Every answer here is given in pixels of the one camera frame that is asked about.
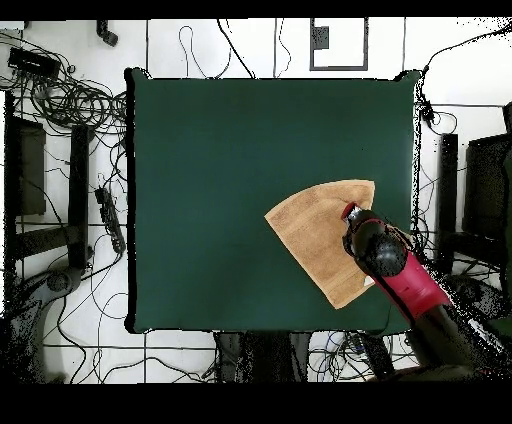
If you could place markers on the tan terry towel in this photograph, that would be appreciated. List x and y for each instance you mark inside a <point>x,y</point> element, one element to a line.
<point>312,232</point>

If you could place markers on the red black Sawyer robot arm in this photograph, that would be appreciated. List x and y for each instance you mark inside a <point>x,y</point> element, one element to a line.
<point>412,284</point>

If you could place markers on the black stand bar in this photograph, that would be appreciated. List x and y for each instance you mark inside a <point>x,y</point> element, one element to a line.
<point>78,192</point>
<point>447,192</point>

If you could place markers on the black plug adapter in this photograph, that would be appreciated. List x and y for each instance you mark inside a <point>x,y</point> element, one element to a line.
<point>427,112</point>

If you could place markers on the black cabinet panel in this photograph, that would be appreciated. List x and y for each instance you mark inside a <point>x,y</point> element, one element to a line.
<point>32,168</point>
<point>488,184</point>

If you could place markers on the wide black power strip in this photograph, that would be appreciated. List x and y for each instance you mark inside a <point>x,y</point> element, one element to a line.
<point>378,356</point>

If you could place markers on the grey chair base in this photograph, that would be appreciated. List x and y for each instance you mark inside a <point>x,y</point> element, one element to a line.
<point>480,292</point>
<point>60,280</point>

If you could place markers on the dark green table cloth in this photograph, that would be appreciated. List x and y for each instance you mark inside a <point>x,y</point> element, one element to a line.
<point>200,160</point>

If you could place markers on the dark grey square plate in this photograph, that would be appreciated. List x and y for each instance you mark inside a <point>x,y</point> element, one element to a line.
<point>320,38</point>

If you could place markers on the long black power strip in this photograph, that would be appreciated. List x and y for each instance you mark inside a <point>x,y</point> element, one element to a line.
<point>110,220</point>

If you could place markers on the black angled object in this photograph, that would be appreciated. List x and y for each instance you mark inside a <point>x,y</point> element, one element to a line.
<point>106,35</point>

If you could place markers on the black rectangular box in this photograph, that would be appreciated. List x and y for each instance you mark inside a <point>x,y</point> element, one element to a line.
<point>34,62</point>

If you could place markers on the grey rectangular frame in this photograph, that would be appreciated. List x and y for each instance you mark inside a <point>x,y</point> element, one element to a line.
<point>311,60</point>

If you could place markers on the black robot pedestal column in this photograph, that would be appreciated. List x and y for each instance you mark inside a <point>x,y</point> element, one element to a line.
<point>264,356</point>

